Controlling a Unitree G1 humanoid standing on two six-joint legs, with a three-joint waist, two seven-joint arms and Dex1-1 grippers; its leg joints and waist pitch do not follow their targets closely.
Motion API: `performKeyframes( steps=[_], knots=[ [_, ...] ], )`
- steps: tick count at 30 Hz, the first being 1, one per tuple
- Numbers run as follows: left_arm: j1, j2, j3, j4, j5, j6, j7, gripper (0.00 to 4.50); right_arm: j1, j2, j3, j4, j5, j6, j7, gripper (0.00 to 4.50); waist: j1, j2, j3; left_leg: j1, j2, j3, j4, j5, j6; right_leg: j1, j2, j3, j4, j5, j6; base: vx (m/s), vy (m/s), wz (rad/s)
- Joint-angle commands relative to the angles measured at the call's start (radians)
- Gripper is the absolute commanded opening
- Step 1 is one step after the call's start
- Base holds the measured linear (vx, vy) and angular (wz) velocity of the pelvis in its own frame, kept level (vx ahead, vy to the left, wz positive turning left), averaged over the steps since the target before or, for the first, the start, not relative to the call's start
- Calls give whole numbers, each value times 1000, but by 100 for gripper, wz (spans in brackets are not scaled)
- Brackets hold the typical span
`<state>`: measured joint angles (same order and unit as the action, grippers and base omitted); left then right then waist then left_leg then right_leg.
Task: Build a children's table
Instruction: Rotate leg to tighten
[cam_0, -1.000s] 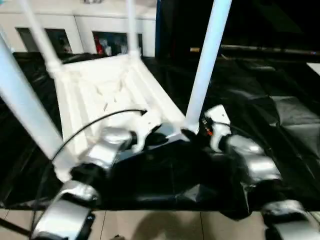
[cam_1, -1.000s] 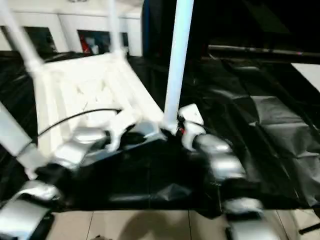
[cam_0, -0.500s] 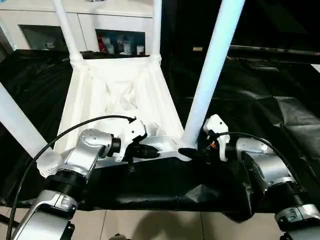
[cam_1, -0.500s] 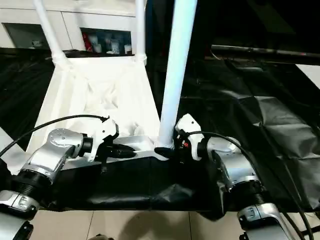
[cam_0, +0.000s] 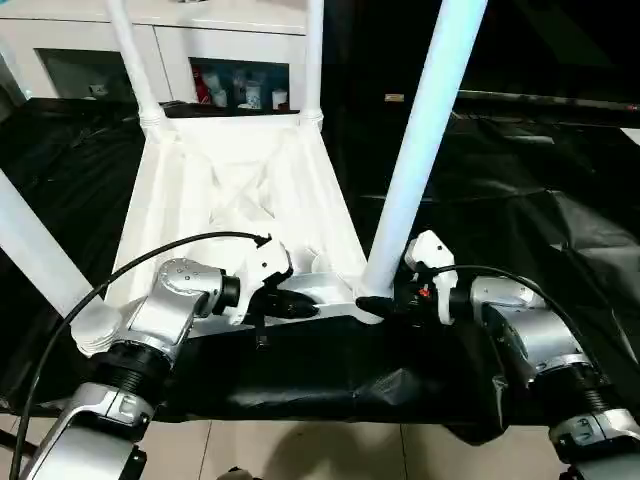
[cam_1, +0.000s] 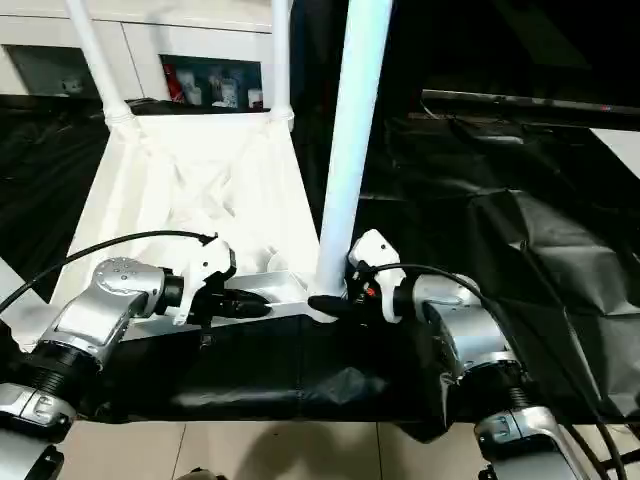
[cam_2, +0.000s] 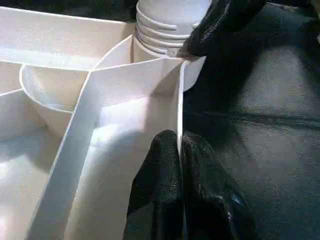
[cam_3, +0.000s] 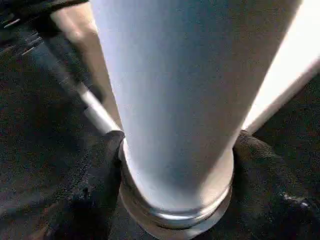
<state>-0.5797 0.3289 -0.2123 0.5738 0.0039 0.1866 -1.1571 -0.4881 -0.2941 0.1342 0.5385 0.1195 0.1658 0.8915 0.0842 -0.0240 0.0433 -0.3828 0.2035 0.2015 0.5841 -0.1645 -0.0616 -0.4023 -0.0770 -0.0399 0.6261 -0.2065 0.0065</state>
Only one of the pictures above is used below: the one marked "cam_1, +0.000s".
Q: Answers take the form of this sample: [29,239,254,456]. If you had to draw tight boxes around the white plastic table top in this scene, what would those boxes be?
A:
[9,107,351,351]

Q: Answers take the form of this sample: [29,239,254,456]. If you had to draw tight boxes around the white plastic table leg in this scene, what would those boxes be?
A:
[0,257,51,321]
[307,0,399,306]
[64,0,136,132]
[269,0,296,124]

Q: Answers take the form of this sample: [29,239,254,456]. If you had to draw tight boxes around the black mat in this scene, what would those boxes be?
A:
[0,92,640,444]

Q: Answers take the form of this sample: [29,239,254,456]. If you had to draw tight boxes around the red packet in cabinet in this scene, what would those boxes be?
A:
[167,64,184,101]

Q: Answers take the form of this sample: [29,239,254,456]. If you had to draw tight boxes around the white cabinet with glass doors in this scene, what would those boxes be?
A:
[0,0,281,111]

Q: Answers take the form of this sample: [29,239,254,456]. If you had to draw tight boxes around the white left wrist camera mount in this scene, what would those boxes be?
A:
[172,238,236,326]

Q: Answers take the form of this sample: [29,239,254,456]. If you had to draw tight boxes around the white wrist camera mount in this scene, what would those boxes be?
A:
[347,228,406,324]
[172,238,236,326]

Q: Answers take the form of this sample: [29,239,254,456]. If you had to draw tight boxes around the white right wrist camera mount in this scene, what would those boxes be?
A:
[347,228,406,324]

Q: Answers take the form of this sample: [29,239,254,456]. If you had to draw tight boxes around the black metal rail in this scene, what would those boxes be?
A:
[422,89,640,114]

